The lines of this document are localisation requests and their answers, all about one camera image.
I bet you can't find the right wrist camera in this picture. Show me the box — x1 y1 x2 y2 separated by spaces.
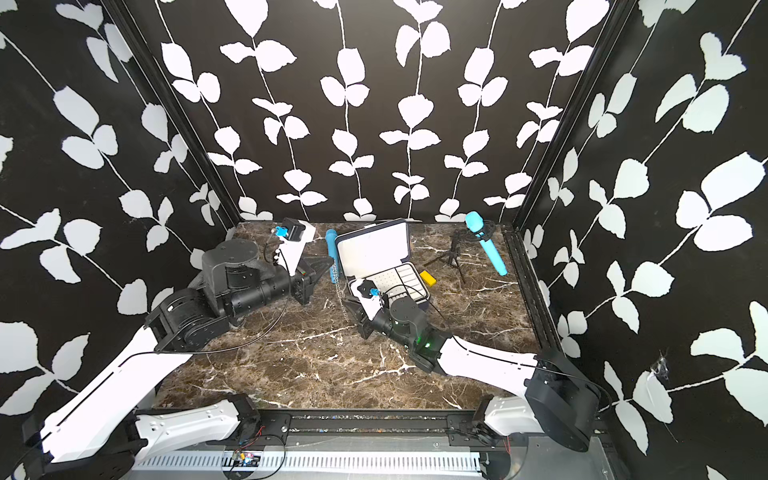
351 279 382 320

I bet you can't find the small circuit board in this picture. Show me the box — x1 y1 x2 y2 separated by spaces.
223 452 261 470

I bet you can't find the black mounting rail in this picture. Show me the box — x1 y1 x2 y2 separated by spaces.
206 409 511 448

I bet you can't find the blue microphone on stand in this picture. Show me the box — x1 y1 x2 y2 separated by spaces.
465 211 508 276

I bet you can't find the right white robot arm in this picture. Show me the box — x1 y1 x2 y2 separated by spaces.
343 294 602 452

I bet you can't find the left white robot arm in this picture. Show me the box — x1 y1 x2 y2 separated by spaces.
18 231 334 479

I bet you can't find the black tripod mic stand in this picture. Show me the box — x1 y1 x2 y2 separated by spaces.
424 220 496 285

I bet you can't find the yellow block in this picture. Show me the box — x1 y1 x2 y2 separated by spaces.
419 270 437 287

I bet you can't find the white perforated strip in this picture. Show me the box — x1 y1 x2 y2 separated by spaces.
133 451 482 475

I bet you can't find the grey jewelry box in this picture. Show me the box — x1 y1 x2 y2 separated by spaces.
335 219 430 310

